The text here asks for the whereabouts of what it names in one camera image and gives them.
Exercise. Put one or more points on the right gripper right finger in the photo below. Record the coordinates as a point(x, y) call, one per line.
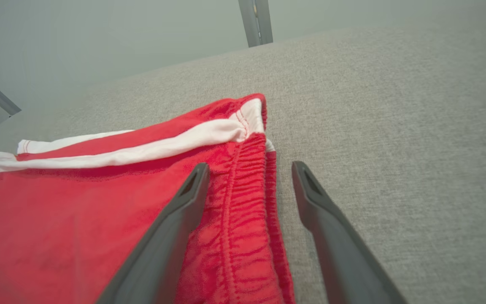
point(340, 253)

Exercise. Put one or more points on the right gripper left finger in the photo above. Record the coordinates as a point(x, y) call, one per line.
point(163, 253)

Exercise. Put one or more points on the red Bulls shorts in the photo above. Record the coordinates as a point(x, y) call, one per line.
point(57, 232)

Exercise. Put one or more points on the grey fabric sofa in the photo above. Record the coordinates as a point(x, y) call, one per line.
point(395, 147)

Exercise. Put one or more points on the grey vertical partition post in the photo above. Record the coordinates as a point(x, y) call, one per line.
point(255, 21)

